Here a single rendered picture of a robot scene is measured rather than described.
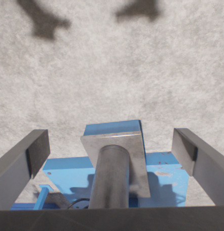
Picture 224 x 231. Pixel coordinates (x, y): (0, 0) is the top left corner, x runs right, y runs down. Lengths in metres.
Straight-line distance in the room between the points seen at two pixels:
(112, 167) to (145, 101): 0.44
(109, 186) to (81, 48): 0.73
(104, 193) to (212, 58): 0.87
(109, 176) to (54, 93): 0.61
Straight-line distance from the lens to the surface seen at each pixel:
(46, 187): 2.19
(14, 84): 1.21
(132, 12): 0.86
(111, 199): 0.91
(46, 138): 0.16
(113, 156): 1.04
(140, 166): 1.29
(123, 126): 1.10
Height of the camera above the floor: 0.85
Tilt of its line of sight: 50 degrees down
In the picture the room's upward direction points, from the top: 172 degrees counter-clockwise
